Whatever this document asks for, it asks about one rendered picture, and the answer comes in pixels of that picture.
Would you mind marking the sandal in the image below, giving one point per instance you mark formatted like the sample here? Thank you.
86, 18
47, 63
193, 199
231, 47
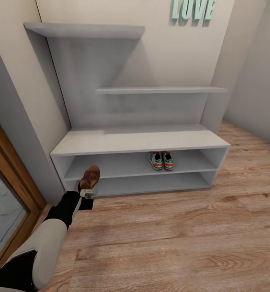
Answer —
90, 179

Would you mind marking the door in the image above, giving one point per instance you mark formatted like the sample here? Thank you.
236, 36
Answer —
21, 203

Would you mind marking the decorative sign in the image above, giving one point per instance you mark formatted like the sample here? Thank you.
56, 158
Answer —
198, 9

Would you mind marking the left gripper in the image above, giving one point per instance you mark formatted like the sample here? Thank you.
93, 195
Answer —
88, 204

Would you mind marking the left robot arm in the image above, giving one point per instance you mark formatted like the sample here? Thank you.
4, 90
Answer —
31, 267

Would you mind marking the gym shoe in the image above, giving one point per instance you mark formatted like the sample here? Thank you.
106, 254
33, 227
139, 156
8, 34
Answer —
168, 160
156, 160

